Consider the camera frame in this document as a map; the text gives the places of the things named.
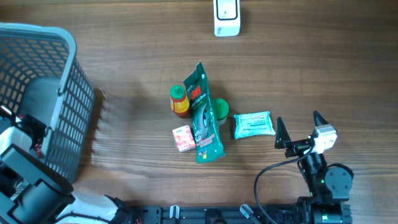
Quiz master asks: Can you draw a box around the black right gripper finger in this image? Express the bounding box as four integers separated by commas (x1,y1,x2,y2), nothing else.
274,116,292,149
313,110,329,127

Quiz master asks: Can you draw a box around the teal wet wipes pack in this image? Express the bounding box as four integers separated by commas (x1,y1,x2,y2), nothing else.
234,111,275,139

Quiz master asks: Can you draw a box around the green lid glass jar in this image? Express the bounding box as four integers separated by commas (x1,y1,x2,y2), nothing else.
212,98,229,126

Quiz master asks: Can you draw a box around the green 3M product pack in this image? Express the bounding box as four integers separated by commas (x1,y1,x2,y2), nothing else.
183,63,225,164

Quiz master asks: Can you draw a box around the red pink small carton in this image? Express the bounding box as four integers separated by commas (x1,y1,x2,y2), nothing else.
172,125,196,152

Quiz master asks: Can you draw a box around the red yellow sauce bottle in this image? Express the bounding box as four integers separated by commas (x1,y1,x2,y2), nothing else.
170,85,190,117

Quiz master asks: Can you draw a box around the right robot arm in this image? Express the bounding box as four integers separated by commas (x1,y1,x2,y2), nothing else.
274,111,354,224

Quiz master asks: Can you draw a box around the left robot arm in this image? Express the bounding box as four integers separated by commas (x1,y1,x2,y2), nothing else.
1,113,134,223

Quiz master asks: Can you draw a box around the white barcode scanner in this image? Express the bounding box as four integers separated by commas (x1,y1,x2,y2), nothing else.
213,0,241,37

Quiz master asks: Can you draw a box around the red snack bar wrapper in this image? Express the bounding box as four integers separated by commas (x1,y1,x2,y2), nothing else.
34,143,42,157

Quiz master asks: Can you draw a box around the grey plastic shopping basket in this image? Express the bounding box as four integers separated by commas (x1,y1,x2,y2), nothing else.
1,23,95,183

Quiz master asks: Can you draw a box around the black right camera cable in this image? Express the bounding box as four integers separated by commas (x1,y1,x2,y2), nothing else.
253,144,315,224

